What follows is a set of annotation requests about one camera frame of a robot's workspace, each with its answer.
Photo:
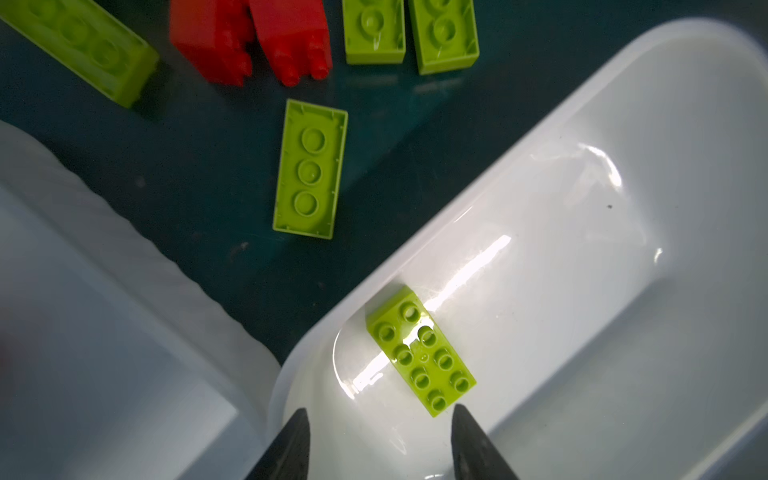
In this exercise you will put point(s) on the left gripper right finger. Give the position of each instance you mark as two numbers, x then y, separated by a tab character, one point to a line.
474	455

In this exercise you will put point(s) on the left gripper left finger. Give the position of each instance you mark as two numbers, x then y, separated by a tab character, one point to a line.
287	457

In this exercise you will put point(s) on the green brick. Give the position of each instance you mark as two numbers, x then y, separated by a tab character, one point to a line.
415	345

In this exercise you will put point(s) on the white tray left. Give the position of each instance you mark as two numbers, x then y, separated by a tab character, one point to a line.
114	364

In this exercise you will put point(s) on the white tray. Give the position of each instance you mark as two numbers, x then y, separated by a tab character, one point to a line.
605	281
114	364

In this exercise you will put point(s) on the white tray front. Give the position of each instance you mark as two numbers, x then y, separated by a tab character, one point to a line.
605	281

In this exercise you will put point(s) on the green brick low left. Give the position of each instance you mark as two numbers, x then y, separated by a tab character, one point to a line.
311	160

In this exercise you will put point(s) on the green brick low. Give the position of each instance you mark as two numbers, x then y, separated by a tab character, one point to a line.
445	35
374	31
311	160

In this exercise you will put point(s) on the red small brick low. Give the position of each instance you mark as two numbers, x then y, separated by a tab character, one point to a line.
294	37

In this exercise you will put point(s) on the green brick low right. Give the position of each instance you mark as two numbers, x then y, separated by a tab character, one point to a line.
445	35

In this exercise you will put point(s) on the red long brick centre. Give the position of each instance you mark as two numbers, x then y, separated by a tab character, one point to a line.
212	35

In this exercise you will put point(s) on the green brick low middle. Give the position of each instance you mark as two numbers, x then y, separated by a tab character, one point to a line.
374	31

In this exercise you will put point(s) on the green brick upturned left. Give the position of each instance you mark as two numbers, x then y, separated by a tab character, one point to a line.
89	41

